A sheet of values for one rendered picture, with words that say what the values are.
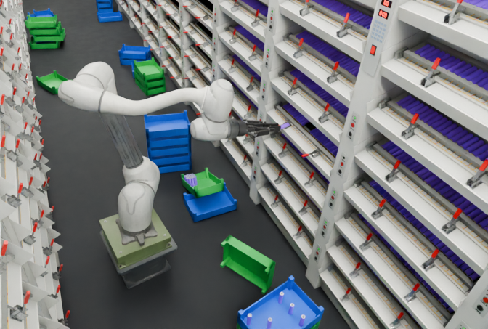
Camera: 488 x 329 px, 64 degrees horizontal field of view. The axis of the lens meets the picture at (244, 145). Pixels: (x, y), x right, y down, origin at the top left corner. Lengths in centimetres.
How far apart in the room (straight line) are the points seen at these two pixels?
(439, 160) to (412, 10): 48
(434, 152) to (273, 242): 133
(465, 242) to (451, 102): 45
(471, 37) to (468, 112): 21
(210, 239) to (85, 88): 121
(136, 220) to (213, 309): 62
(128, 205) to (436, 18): 148
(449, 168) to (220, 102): 85
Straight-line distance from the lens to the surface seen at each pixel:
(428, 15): 134
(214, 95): 157
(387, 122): 151
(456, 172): 137
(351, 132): 163
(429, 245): 162
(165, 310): 219
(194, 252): 239
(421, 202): 151
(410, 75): 140
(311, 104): 189
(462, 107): 130
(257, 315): 180
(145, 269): 224
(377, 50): 146
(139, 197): 194
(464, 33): 125
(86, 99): 171
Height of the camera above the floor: 187
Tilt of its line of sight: 36 degrees down
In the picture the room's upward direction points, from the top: 5 degrees clockwise
